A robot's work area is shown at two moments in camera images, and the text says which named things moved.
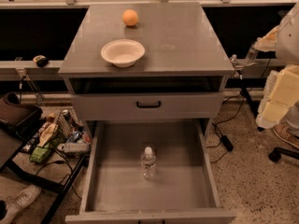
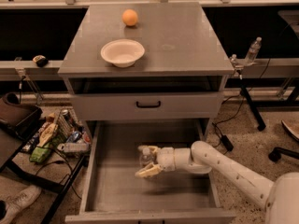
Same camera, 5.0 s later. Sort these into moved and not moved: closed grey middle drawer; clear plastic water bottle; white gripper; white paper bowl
Moved: white gripper
Not moved: clear plastic water bottle; white paper bowl; closed grey middle drawer
